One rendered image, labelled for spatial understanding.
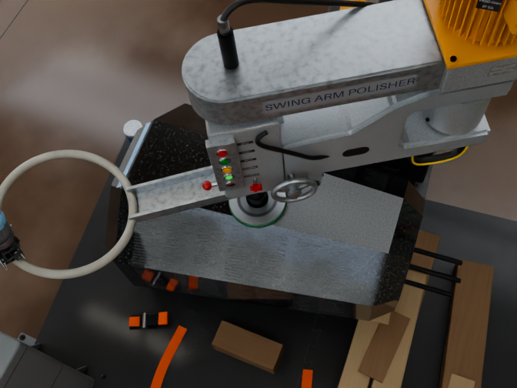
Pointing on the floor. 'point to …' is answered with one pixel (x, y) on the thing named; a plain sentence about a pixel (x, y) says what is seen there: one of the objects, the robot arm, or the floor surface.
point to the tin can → (131, 128)
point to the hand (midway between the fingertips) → (9, 255)
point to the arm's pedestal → (35, 366)
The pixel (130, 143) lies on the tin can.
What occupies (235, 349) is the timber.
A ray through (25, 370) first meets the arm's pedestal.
